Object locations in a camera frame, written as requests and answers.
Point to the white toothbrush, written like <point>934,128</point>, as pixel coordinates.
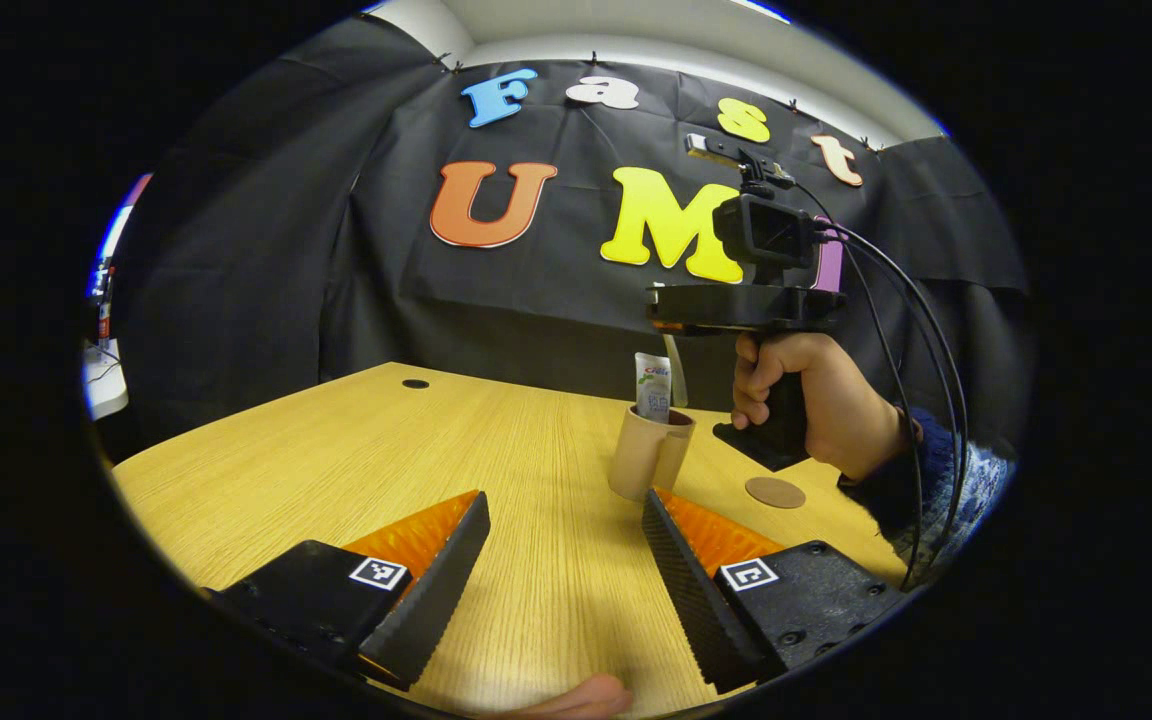
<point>677,375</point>

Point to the computer monitor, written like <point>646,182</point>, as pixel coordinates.
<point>111,260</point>

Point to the wooden desktop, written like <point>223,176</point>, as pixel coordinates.
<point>536,470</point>

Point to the black backdrop cloth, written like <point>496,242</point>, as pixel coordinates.
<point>336,280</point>

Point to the white toothpaste tube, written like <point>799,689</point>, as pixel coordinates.
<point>653,385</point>

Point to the beige cup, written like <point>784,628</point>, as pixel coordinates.
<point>646,455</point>

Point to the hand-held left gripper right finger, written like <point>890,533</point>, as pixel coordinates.
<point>691,600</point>

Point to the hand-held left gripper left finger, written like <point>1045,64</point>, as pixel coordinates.
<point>436,600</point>

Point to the brown round coaster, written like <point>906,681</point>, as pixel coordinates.
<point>775,492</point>

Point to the white side table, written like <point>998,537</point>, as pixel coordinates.
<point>104,380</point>

